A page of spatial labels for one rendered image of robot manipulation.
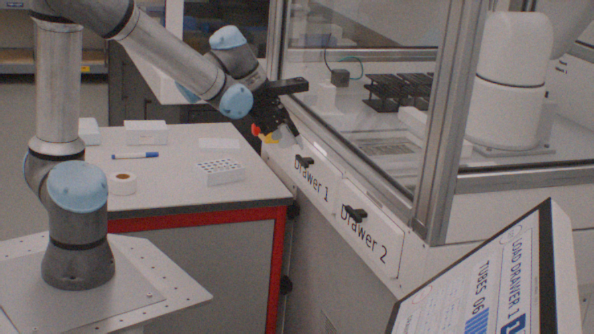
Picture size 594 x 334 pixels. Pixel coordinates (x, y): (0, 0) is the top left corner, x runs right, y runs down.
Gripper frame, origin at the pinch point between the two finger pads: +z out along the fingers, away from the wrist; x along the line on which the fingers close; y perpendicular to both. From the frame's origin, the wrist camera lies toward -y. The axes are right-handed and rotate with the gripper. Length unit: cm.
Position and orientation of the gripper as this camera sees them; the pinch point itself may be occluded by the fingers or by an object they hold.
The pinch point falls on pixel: (299, 140)
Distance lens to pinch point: 191.0
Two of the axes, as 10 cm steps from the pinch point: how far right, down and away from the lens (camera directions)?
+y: -8.1, 5.8, -0.9
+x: 3.6, 3.8, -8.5
